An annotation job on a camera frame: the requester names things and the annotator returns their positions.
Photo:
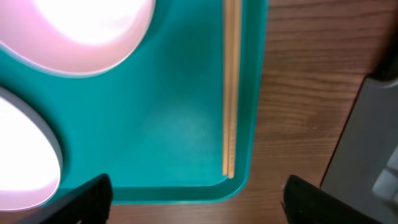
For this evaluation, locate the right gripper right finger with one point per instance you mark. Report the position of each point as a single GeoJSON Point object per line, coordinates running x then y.
{"type": "Point", "coordinates": [304, 203]}

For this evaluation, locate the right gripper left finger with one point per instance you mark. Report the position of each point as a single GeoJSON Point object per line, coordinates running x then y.
{"type": "Point", "coordinates": [90, 203]}

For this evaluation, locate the white round plate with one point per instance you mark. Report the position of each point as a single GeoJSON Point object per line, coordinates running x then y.
{"type": "Point", "coordinates": [31, 157]}

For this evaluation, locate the white pink bowl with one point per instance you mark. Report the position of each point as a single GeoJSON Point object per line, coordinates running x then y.
{"type": "Point", "coordinates": [74, 38]}

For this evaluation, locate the grey dishwasher rack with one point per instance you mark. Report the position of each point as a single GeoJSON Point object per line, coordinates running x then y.
{"type": "Point", "coordinates": [363, 170]}

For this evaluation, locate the teal serving tray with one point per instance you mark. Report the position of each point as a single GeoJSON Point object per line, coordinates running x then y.
{"type": "Point", "coordinates": [154, 122]}

